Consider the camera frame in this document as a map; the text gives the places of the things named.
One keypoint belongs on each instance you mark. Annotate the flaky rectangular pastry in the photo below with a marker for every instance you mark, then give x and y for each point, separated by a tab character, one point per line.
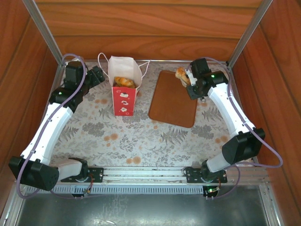
181	74

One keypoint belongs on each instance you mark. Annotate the yellow brown-striped bread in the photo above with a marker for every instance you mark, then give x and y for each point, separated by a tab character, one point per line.
129	83

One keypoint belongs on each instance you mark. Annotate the red white paper bag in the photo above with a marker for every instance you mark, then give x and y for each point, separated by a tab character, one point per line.
123	103

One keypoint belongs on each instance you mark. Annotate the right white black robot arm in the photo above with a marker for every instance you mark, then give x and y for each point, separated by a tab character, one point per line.
225	106

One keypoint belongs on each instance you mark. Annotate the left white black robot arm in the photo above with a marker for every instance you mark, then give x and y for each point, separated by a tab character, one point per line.
51	131

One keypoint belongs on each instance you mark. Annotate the brown serving tray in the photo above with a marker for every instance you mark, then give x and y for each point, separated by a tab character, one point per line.
169	103

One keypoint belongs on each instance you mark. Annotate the floral tablecloth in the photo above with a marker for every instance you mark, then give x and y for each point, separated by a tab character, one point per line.
105	141

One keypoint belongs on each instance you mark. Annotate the small circuit board green light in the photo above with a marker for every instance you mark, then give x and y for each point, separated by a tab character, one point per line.
211	190

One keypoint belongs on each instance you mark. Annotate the shiny metal sheet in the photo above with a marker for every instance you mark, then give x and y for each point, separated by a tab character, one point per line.
141	212

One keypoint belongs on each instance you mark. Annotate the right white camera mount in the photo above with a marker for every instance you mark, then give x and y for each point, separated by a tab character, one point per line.
191	77

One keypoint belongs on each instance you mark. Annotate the thin aluminium frame rail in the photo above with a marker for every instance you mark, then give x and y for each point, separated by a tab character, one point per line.
164	61

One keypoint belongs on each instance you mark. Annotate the aluminium frame post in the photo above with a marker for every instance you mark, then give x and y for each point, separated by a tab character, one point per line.
42	30
249	33

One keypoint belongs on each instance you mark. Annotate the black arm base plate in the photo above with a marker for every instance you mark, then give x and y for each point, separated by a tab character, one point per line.
192	175
96	174

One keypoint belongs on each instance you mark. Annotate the wide aluminium mounting rail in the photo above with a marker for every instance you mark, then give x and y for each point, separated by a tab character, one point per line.
145	173

